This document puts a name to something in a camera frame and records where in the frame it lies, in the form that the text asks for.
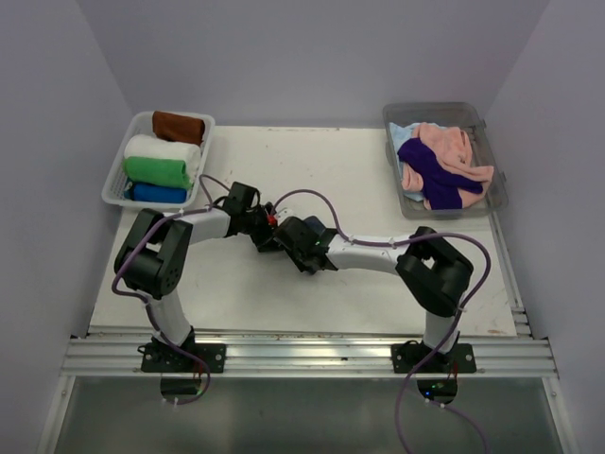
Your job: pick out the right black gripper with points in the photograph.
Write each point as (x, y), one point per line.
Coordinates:
(300, 264)

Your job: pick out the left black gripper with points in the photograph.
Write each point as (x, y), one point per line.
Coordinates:
(264, 240)

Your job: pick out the dark grey-blue towel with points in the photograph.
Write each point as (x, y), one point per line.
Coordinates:
(316, 226)

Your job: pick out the brown towel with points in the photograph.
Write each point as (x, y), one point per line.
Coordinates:
(173, 127)

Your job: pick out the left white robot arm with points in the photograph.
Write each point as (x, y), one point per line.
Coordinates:
(150, 262)

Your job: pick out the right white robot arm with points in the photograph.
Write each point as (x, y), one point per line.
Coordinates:
(434, 272)

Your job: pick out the green rolled towel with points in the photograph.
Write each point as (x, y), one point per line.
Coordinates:
(162, 172)

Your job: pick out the blue rolled towel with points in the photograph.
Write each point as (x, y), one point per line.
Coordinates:
(153, 193)

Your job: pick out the white rolled towel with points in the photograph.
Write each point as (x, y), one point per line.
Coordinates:
(141, 145)

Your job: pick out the white plastic basket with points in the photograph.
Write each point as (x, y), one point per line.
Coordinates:
(113, 189)

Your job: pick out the light blue towel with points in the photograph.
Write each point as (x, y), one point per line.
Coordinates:
(404, 142)

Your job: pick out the purple towel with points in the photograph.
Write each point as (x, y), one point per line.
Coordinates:
(440, 188)

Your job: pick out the clear grey plastic bin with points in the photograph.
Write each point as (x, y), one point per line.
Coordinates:
(446, 114)

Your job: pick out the pink towel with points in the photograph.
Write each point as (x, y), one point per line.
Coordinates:
(453, 148)

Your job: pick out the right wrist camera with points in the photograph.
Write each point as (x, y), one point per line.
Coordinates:
(278, 217)

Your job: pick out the aluminium front rail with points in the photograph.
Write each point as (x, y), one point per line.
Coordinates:
(312, 356)

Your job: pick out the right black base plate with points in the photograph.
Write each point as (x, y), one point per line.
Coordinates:
(411, 356)

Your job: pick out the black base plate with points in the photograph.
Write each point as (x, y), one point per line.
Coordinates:
(411, 356)
(162, 359)

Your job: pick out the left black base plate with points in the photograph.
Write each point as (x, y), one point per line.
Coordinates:
(162, 359)

